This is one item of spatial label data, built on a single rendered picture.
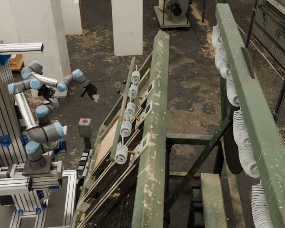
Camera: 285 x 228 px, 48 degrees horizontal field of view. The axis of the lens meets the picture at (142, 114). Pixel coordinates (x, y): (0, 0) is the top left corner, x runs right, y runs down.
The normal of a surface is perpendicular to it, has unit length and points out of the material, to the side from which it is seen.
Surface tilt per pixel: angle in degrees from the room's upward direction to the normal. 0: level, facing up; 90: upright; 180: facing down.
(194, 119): 0
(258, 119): 0
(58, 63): 90
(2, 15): 90
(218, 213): 0
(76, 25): 90
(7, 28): 90
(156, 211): 31
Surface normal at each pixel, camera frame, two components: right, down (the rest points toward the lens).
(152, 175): 0.51, -0.66
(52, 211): 0.00, -0.79
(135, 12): 0.09, 0.60
